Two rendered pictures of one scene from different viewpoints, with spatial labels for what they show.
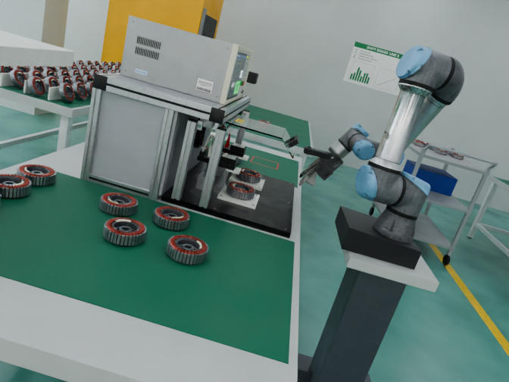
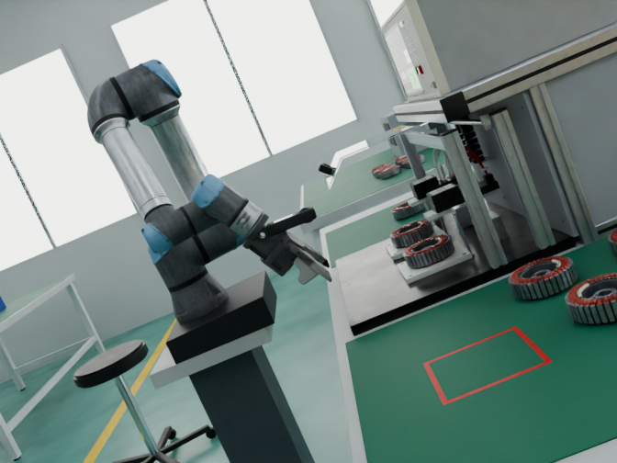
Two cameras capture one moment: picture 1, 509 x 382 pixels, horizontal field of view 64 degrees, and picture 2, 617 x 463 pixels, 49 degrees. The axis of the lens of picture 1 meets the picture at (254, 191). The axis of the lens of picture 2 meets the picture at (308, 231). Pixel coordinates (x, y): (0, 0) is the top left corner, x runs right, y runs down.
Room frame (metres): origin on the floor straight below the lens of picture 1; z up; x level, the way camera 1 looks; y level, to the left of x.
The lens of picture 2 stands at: (3.25, -0.15, 1.18)
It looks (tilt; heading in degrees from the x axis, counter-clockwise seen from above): 9 degrees down; 181
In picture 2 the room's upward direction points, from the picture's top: 23 degrees counter-clockwise
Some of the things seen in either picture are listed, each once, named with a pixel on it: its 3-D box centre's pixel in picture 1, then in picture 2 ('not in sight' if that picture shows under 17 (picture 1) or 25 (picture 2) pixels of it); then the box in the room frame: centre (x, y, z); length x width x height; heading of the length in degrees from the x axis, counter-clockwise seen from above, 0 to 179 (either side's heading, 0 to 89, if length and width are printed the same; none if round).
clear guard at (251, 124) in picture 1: (254, 133); (381, 149); (1.53, 0.06, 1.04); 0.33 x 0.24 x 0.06; 88
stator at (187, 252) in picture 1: (187, 248); (408, 208); (1.01, 0.13, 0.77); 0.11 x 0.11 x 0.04
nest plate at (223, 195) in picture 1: (238, 196); (415, 242); (1.53, 0.05, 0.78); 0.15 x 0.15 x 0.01; 88
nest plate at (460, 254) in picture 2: (247, 180); (432, 261); (1.77, 0.04, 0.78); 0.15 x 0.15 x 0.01; 88
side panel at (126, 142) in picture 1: (126, 145); not in sight; (1.34, 0.46, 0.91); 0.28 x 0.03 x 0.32; 88
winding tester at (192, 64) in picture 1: (193, 61); (485, 24); (1.67, 0.37, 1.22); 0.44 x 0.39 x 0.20; 178
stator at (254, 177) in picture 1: (248, 175); (428, 251); (1.77, 0.04, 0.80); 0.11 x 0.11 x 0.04
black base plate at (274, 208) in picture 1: (238, 190); (431, 254); (1.65, 0.06, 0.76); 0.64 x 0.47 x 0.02; 178
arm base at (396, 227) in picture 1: (397, 221); (195, 292); (1.47, -0.54, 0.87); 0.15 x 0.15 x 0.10
